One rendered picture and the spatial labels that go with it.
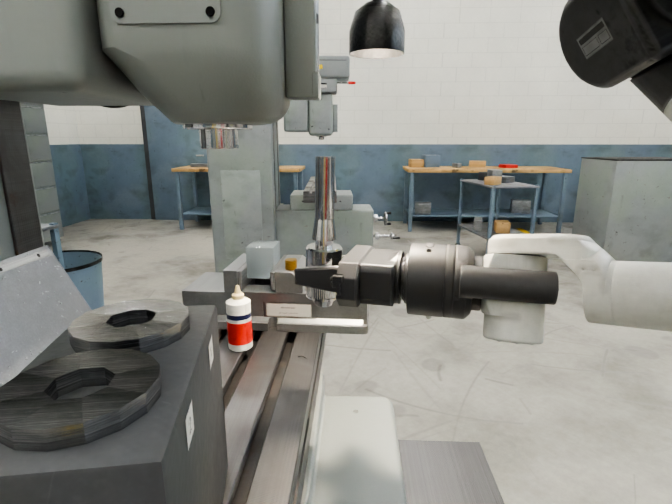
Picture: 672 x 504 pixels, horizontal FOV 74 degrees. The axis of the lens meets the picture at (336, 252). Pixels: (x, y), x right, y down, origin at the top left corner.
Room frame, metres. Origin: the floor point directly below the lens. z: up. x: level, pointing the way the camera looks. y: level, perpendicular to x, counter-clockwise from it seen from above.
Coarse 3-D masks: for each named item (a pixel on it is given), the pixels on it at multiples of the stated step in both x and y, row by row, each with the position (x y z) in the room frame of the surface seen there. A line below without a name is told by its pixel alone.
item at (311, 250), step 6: (306, 246) 0.55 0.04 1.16; (312, 246) 0.55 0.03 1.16; (336, 246) 0.55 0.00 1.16; (306, 252) 0.54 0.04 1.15; (312, 252) 0.53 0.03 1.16; (318, 252) 0.53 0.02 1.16; (324, 252) 0.53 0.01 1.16; (330, 252) 0.53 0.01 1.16; (336, 252) 0.53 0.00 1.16; (324, 258) 0.53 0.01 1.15
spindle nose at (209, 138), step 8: (200, 136) 0.57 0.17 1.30; (208, 136) 0.56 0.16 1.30; (216, 136) 0.56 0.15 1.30; (224, 136) 0.57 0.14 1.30; (232, 136) 0.57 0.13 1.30; (200, 144) 0.58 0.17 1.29; (208, 144) 0.56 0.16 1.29; (216, 144) 0.56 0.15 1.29; (224, 144) 0.57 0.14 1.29; (232, 144) 0.57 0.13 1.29
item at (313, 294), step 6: (306, 258) 0.54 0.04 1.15; (312, 258) 0.53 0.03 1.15; (318, 258) 0.53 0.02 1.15; (330, 258) 0.53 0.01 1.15; (336, 258) 0.53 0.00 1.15; (306, 264) 0.54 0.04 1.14; (312, 264) 0.53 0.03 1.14; (318, 264) 0.53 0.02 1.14; (324, 264) 0.53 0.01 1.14; (330, 264) 0.53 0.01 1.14; (336, 264) 0.53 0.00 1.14; (306, 288) 0.54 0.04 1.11; (312, 288) 0.53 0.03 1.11; (306, 294) 0.54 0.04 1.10; (312, 294) 0.53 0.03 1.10; (318, 294) 0.53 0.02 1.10; (324, 294) 0.53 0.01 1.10; (330, 294) 0.53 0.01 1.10; (318, 300) 0.53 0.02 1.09; (324, 300) 0.53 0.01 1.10; (330, 300) 0.53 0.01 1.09
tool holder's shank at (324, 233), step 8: (320, 160) 0.54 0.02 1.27; (328, 160) 0.54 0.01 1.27; (320, 168) 0.54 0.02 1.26; (328, 168) 0.54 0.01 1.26; (320, 176) 0.54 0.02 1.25; (328, 176) 0.54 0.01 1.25; (320, 184) 0.54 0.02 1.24; (328, 184) 0.54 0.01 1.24; (320, 192) 0.54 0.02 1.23; (328, 192) 0.54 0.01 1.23; (320, 200) 0.54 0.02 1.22; (328, 200) 0.54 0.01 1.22; (320, 208) 0.54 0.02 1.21; (328, 208) 0.54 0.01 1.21; (320, 216) 0.54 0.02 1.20; (328, 216) 0.54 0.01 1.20; (320, 224) 0.54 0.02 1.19; (328, 224) 0.54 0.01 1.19; (320, 232) 0.54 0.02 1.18; (328, 232) 0.54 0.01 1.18; (320, 240) 0.53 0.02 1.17; (328, 240) 0.53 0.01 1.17
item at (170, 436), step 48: (96, 336) 0.30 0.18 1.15; (144, 336) 0.30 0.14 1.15; (192, 336) 0.33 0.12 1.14; (48, 384) 0.24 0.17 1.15; (96, 384) 0.26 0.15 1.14; (144, 384) 0.24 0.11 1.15; (192, 384) 0.27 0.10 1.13; (0, 432) 0.20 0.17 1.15; (48, 432) 0.19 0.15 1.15; (96, 432) 0.20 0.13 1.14; (144, 432) 0.21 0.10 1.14; (192, 432) 0.25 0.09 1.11; (0, 480) 0.18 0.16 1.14; (48, 480) 0.18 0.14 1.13; (96, 480) 0.18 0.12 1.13; (144, 480) 0.19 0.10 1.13; (192, 480) 0.24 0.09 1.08
